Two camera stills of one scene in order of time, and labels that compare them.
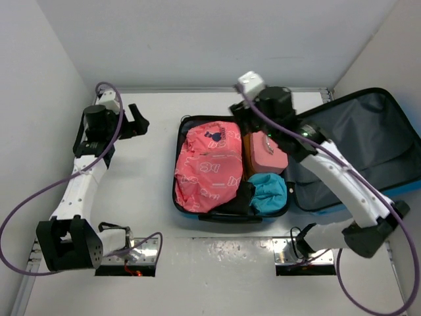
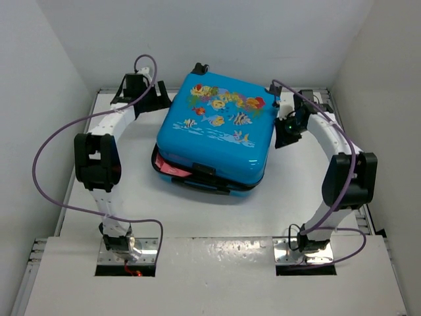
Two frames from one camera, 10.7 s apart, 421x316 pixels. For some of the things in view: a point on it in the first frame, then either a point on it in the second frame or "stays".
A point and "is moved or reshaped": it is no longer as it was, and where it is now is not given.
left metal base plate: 142,251 stays
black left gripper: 132,128 to 162,101
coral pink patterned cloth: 210,165 to 166,167
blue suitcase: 220,176 is moved or reshaped
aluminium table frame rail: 24,296 stays
